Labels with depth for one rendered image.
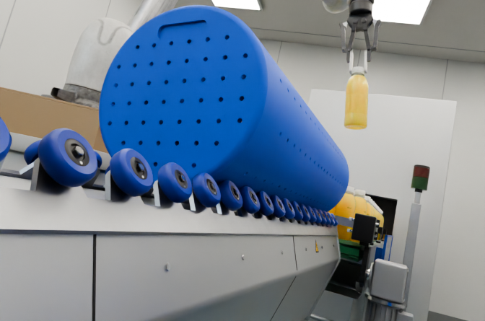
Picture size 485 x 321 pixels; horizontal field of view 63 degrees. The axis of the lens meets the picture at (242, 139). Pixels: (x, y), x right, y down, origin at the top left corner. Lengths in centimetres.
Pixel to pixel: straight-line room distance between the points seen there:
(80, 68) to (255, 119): 69
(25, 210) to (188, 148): 31
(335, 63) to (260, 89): 542
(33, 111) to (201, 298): 74
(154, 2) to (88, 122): 57
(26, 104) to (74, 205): 80
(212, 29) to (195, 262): 33
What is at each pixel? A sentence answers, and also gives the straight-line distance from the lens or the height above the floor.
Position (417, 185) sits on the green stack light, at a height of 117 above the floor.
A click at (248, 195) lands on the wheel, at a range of 62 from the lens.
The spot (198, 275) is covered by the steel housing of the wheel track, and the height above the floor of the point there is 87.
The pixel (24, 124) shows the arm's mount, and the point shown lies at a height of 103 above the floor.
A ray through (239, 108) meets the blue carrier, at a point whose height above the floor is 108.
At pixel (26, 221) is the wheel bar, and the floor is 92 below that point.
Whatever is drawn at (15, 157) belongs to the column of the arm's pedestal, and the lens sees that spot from 109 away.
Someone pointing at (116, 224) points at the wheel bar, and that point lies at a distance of 35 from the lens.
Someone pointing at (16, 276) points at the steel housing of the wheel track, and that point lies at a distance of 29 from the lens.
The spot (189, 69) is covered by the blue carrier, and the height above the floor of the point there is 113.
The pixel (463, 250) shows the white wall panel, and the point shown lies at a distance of 574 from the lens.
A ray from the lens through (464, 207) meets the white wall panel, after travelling 574.
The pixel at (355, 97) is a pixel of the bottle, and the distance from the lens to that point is 128.
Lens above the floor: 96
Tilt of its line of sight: 9 degrees up
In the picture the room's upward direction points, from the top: 12 degrees clockwise
